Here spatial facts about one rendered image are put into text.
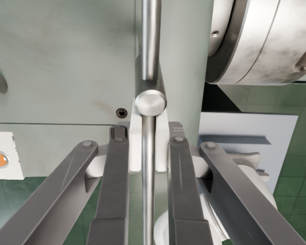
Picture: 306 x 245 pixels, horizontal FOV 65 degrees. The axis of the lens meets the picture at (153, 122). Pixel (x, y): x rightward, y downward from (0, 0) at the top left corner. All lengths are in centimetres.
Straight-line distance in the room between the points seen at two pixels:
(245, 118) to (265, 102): 90
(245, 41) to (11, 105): 30
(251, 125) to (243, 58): 61
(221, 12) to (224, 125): 60
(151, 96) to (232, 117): 76
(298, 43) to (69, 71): 28
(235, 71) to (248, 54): 4
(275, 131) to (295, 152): 114
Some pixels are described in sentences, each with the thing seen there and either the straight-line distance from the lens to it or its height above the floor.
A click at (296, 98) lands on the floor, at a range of 191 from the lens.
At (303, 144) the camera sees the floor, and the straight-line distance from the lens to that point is 212.
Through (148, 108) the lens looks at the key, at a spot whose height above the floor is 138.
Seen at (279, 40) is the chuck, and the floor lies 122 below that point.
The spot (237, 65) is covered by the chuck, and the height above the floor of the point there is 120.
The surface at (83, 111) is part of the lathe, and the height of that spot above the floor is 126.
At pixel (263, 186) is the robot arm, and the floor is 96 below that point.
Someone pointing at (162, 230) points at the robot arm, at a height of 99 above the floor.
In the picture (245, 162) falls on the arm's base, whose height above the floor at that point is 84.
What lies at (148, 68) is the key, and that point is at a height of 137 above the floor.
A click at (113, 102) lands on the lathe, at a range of 30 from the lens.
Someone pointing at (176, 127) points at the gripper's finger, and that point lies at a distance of 18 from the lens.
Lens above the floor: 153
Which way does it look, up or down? 65 degrees down
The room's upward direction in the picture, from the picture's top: 178 degrees clockwise
